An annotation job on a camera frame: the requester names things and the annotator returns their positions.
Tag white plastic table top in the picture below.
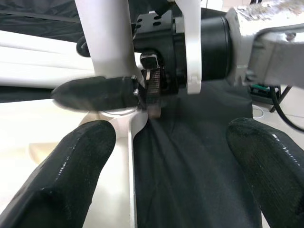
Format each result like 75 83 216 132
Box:
0 98 148 228

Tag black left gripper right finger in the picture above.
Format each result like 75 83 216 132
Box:
225 117 304 228

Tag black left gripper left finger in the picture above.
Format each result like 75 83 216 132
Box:
0 119 117 228

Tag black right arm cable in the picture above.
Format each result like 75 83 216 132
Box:
270 84 304 132

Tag white floor cable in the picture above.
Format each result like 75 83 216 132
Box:
252 105 266 119

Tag black tablecloth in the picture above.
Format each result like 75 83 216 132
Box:
0 0 256 228

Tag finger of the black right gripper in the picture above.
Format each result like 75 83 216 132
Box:
51 75 140 112
76 35 91 58

